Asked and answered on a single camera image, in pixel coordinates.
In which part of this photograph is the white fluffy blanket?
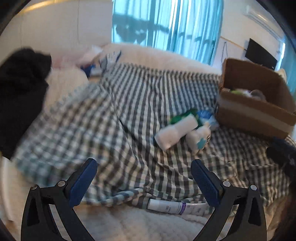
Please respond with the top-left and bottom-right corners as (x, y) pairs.
(10, 44), (220, 240)

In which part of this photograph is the black garment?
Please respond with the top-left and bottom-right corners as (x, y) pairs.
(1, 48), (52, 159)

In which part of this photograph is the green checkered cloth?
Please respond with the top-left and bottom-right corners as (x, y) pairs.
(12, 64), (290, 208)

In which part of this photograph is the green snack packet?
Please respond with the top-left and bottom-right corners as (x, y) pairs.
(170, 108), (199, 125)

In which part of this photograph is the white air conditioner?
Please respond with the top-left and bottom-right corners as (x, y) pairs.
(245, 5), (285, 42)

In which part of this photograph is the white bottle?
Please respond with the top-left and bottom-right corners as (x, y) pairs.
(154, 114), (198, 151)

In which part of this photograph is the blue window curtain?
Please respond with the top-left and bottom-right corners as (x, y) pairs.
(111, 0), (224, 65)

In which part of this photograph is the white cream tube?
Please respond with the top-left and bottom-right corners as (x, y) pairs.
(147, 199), (208, 216)

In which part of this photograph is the brown cardboard box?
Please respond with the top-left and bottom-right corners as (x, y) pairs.
(216, 58), (295, 138)

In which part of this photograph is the white blue small packet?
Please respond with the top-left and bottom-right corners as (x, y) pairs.
(186, 122), (211, 154)

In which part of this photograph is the black wall television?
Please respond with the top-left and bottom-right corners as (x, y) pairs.
(245, 38), (278, 70)

